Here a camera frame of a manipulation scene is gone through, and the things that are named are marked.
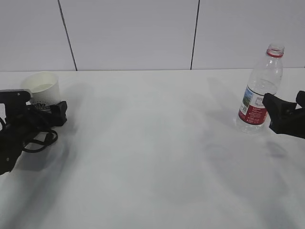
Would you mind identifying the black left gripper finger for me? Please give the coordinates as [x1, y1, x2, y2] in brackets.
[50, 101, 68, 126]

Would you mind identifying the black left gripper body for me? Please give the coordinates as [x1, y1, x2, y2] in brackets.
[23, 105, 58, 138]

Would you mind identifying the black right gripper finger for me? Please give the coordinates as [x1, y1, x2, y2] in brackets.
[263, 93, 297, 119]
[296, 91, 305, 106]

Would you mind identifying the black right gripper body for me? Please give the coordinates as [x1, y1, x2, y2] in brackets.
[268, 106, 305, 138]

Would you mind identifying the clear plastic water bottle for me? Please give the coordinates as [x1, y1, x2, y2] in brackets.
[236, 43, 285, 134]

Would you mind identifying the white paper cup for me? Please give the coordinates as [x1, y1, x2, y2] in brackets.
[21, 72, 61, 112]

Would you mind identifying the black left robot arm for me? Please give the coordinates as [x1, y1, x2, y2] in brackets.
[0, 101, 68, 175]

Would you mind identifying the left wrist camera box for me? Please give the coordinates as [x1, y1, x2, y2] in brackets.
[0, 89, 32, 123]

